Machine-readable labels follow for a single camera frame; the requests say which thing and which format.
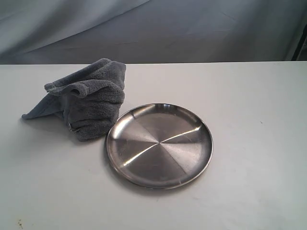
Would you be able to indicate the grey fluffy towel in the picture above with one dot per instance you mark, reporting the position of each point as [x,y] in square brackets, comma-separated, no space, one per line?
[87,101]

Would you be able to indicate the round stainless steel plate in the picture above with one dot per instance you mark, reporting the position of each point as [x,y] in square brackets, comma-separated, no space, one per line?
[159,146]

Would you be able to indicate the grey backdrop cloth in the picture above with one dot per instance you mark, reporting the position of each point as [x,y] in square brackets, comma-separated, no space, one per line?
[149,31]

